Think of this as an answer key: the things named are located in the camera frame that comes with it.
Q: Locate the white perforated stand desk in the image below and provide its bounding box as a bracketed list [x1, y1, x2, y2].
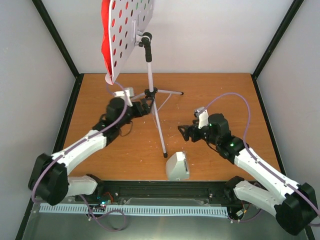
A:
[105, 0, 155, 85]

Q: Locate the red sheet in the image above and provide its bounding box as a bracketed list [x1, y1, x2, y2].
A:
[101, 0, 115, 78]

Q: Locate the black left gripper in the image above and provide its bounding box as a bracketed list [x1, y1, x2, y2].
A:
[117, 97, 154, 128]

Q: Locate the white metronome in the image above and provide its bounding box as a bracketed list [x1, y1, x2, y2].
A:
[165, 151, 190, 181]

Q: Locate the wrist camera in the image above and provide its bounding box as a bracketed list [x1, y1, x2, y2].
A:
[194, 106, 209, 129]
[114, 87, 135, 107]

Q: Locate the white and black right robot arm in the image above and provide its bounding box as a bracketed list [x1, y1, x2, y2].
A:
[177, 113, 320, 236]

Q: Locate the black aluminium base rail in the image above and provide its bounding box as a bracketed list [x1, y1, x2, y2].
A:
[34, 180, 300, 206]

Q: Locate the light blue slotted cable duct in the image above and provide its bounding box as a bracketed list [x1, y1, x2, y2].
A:
[38, 203, 228, 218]

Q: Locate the white tripod music stand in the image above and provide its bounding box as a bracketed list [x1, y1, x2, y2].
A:
[132, 32, 184, 159]

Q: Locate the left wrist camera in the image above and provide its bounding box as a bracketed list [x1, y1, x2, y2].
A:
[114, 87, 135, 107]

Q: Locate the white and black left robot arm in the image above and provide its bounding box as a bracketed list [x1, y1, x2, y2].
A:
[28, 97, 154, 206]

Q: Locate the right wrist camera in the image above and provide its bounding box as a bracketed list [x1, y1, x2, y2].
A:
[194, 106, 209, 129]

